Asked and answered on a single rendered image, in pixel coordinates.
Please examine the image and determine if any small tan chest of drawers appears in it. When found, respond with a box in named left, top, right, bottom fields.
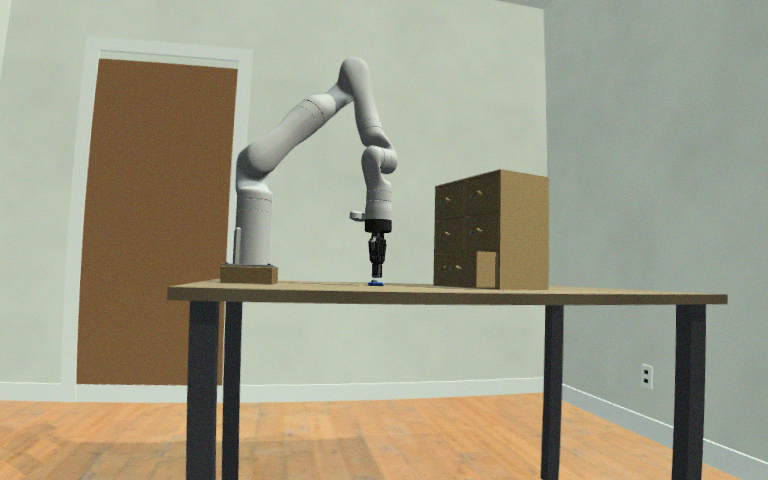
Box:
left=433, top=169, right=549, bottom=290

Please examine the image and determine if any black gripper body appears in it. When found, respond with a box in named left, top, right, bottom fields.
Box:
left=365, top=219, right=392, bottom=252

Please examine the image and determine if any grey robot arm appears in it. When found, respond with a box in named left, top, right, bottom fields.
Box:
left=233, top=57, right=398, bottom=265

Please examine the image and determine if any dark brown drawer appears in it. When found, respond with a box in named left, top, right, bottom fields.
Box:
left=435, top=254, right=445, bottom=284
left=436, top=183, right=464, bottom=218
left=436, top=218, right=464, bottom=251
left=445, top=251, right=499, bottom=287
left=465, top=213, right=499, bottom=249
left=466, top=174, right=499, bottom=213

